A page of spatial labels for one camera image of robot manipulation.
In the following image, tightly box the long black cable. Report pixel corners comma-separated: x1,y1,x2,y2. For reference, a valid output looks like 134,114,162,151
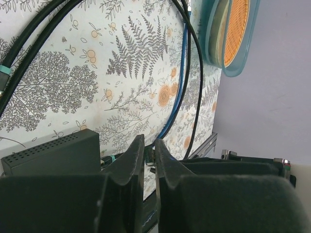
0,0,85,117

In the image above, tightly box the short black cable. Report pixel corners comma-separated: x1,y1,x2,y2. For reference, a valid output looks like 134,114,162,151
170,0,204,161

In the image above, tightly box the orange woven plate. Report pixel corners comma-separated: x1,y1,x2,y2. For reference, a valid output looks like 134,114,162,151
210,0,251,68

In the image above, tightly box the teal plastic bin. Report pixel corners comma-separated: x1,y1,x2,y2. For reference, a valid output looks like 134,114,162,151
199,0,260,77

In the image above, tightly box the black network switch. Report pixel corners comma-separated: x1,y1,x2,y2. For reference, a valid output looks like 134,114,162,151
1,129,101,176

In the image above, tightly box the blue ethernet cable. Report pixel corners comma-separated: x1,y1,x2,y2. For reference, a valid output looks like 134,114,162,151
153,0,192,149

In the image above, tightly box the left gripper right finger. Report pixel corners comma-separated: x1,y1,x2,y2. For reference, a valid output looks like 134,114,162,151
155,139,310,233

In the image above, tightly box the aluminium rail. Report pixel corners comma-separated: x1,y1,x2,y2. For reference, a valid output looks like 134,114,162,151
188,132,218,159

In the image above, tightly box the floral table mat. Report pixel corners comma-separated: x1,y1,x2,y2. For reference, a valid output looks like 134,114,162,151
0,0,221,159

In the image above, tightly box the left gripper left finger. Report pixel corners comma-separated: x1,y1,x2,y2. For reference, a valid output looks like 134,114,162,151
0,134,145,233

